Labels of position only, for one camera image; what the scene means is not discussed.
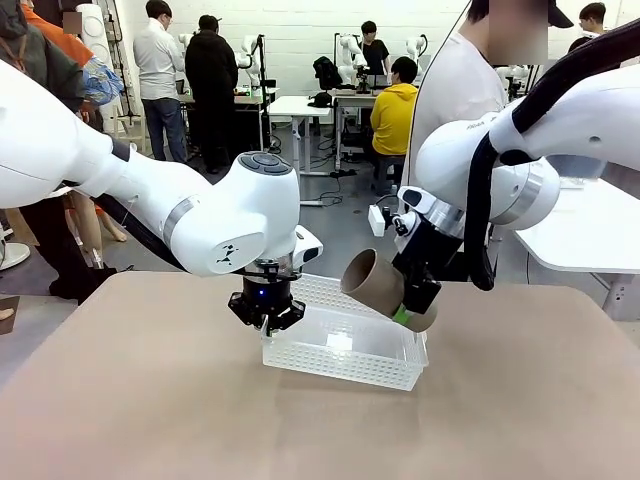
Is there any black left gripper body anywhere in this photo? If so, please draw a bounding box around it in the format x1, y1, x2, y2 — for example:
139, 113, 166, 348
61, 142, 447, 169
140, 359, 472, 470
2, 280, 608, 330
242, 258, 297, 330

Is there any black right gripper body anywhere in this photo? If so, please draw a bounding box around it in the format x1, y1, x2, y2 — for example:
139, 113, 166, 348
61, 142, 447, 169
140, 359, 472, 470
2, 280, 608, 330
392, 213, 465, 302

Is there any brown cardboard tube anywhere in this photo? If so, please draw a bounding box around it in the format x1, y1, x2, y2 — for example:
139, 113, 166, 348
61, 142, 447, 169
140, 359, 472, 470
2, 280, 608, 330
339, 248, 440, 333

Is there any white perforated plastic basket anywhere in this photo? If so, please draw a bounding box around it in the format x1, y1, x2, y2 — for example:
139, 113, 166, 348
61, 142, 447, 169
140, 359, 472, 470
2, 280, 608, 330
259, 272, 431, 394

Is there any person in yellow hoodie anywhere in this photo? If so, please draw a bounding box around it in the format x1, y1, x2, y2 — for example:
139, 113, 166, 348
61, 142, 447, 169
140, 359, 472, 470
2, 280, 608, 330
370, 56, 419, 196

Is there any white side table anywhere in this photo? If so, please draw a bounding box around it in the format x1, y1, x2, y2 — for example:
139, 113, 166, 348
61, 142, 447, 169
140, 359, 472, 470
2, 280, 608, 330
514, 177, 640, 321

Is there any person in white sweater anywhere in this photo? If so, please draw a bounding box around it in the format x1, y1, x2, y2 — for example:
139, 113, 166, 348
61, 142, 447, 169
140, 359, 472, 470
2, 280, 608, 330
402, 0, 551, 194

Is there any white standing desk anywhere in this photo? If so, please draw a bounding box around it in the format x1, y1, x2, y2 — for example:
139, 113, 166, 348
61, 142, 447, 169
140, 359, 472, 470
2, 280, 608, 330
268, 95, 335, 207

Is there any black backpack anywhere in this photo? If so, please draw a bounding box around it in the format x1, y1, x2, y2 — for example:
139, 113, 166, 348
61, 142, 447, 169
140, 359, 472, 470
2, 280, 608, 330
313, 56, 344, 92

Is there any person in black t-shirt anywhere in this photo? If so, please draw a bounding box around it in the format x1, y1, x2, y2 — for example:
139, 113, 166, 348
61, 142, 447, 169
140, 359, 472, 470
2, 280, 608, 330
359, 20, 392, 76

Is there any person in black coat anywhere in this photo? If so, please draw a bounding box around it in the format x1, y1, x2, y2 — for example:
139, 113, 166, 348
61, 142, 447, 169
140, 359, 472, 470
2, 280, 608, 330
184, 14, 240, 175

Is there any person in white shirt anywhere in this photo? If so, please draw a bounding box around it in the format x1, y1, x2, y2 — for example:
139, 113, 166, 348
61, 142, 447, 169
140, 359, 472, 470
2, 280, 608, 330
133, 0, 187, 164

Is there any person in orange jacket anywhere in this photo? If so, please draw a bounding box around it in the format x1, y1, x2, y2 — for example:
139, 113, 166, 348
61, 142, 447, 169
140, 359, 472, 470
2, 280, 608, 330
22, 0, 125, 126

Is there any person in black jacket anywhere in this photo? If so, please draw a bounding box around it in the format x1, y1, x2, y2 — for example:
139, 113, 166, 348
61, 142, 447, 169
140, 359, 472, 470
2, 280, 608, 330
567, 2, 608, 54

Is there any person in green jacket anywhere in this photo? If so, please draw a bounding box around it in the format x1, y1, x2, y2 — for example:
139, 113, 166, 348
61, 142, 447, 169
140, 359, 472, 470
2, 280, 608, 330
0, 0, 119, 306

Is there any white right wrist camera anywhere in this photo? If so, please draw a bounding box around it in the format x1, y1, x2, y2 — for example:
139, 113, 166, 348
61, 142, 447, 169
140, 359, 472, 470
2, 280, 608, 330
367, 203, 387, 237

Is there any black right arm cable sleeve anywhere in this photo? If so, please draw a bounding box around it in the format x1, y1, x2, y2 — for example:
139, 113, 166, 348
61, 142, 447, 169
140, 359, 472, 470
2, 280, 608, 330
462, 17, 640, 292

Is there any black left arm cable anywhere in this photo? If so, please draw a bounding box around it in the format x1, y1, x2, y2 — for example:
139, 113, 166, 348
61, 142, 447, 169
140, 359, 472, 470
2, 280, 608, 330
92, 192, 189, 275

